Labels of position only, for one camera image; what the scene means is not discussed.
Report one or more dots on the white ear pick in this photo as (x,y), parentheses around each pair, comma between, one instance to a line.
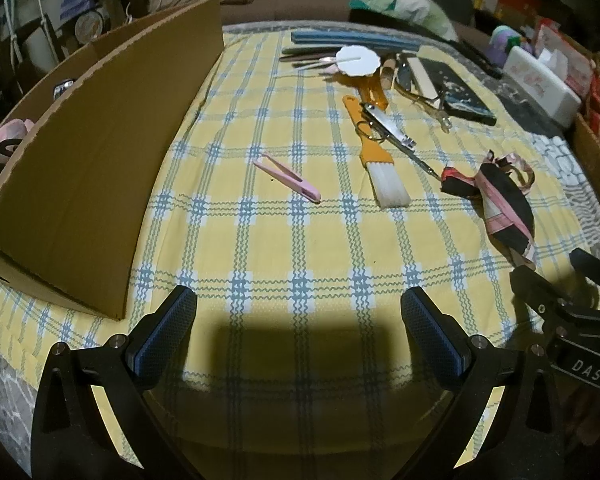
(316,64)

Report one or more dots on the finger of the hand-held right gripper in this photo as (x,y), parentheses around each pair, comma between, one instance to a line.
(592,265)
(540,295)

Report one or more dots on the pink printed package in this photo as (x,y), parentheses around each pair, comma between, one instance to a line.
(570,55)

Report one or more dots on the round metal tin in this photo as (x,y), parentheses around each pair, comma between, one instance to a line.
(90,25)

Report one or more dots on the purple green bottle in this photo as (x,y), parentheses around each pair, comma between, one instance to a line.
(502,42)

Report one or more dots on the dark grey cloth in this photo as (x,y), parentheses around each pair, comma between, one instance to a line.
(535,110)

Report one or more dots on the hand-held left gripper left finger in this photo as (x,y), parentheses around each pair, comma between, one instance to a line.
(165,330)

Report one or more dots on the white tissue box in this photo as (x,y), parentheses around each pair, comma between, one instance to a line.
(540,82)

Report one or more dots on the pink cloth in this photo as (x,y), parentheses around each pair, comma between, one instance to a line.
(2,132)

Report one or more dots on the brown wicker basket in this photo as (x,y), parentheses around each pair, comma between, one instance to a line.
(595,170)

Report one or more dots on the brown cardboard box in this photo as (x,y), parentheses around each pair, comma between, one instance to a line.
(105,135)

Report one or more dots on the white knit cloth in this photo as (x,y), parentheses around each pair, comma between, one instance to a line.
(560,157)

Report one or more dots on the pink hair clip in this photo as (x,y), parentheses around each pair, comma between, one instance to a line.
(290,180)

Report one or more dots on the red cardboard boxes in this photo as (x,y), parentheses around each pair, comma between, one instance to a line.
(517,0)

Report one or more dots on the metal nail nippers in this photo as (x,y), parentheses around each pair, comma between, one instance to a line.
(427,105)

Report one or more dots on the yellow plaid tablecloth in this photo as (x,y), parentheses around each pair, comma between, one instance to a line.
(300,240)

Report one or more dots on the beige nail buffer block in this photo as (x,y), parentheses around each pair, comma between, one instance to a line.
(424,79)

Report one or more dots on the black printed phone case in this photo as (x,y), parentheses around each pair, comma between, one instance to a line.
(460,90)

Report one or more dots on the black pink ribbon scrunchie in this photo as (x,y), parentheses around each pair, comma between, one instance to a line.
(497,195)

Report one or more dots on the small thin scissors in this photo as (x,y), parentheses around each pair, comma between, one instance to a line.
(420,161)

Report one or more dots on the white lamp pole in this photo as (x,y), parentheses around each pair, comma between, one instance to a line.
(42,15)

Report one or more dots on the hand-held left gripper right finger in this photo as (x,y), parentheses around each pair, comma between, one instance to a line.
(430,330)

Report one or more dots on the silver nail clipper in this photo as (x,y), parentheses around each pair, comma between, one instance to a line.
(392,132)

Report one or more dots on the small shiny metal item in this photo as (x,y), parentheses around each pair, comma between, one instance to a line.
(64,88)

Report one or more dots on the brown sofa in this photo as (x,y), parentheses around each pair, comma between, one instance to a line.
(290,0)

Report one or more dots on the white green printed pillow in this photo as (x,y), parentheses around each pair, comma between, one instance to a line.
(405,2)

